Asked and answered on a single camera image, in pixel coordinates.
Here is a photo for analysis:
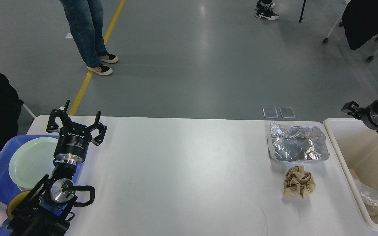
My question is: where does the brown paper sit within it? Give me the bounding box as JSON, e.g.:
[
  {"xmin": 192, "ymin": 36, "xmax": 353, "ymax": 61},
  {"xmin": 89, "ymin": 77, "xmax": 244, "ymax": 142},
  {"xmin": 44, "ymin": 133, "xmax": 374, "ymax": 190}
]
[{"xmin": 283, "ymin": 165, "xmax": 316, "ymax": 199}]

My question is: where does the beige plastic bin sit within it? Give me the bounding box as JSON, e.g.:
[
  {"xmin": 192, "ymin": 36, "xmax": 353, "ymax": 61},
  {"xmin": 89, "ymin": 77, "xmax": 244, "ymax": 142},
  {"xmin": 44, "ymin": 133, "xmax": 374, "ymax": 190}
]
[{"xmin": 324, "ymin": 118, "xmax": 378, "ymax": 231}]

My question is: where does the silver foil bag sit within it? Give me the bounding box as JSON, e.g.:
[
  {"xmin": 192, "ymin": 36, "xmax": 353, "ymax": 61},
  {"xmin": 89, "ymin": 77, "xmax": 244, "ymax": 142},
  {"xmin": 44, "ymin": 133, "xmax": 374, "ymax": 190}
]
[
  {"xmin": 267, "ymin": 123, "xmax": 330, "ymax": 162},
  {"xmin": 354, "ymin": 179, "xmax": 378, "ymax": 216}
]

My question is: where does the blue plastic tray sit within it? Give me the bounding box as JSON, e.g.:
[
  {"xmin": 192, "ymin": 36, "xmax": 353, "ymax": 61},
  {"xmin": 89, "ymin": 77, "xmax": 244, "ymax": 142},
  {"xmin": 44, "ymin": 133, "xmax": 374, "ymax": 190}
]
[{"xmin": 0, "ymin": 135, "xmax": 81, "ymax": 236}]

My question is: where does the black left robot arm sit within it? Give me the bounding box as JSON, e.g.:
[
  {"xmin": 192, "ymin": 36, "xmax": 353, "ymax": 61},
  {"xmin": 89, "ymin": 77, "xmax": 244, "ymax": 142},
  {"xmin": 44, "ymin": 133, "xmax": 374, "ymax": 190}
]
[{"xmin": 3, "ymin": 100, "xmax": 107, "ymax": 236}]

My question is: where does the black jacket on chair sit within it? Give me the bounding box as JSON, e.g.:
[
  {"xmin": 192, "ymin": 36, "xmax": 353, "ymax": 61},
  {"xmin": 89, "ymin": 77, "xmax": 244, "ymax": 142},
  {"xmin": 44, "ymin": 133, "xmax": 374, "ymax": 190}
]
[{"xmin": 322, "ymin": 0, "xmax": 378, "ymax": 67}]

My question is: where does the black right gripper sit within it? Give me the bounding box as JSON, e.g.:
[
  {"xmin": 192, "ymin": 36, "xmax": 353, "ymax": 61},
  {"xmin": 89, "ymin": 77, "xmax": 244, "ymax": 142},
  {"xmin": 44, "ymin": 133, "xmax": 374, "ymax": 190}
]
[{"xmin": 341, "ymin": 101, "xmax": 378, "ymax": 134}]

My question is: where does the brown paper bag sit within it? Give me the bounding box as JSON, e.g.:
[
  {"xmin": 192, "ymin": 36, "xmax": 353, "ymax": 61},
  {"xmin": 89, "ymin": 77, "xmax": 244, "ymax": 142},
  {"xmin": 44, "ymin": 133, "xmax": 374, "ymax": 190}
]
[{"xmin": 348, "ymin": 168, "xmax": 360, "ymax": 181}]

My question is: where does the light green plate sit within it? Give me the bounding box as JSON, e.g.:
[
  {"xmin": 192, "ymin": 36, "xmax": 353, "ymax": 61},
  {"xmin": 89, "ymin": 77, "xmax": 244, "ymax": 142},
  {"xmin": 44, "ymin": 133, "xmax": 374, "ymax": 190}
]
[{"xmin": 9, "ymin": 136, "xmax": 58, "ymax": 187}]

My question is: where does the pink plate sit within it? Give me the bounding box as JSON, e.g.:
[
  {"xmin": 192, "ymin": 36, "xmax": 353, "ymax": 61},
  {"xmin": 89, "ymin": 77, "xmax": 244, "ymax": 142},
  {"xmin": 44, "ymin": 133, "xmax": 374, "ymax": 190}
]
[{"xmin": 17, "ymin": 184, "xmax": 33, "ymax": 192}]

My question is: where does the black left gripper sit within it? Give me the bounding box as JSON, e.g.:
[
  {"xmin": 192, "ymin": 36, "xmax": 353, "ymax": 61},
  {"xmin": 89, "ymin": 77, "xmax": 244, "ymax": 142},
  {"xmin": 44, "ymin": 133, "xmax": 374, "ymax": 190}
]
[{"xmin": 46, "ymin": 100, "xmax": 107, "ymax": 164}]

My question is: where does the person in black and jeans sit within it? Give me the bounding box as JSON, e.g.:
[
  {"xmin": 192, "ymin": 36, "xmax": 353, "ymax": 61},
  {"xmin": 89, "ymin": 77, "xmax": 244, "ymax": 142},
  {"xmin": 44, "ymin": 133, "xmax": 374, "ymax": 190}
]
[{"xmin": 60, "ymin": 0, "xmax": 119, "ymax": 76}]

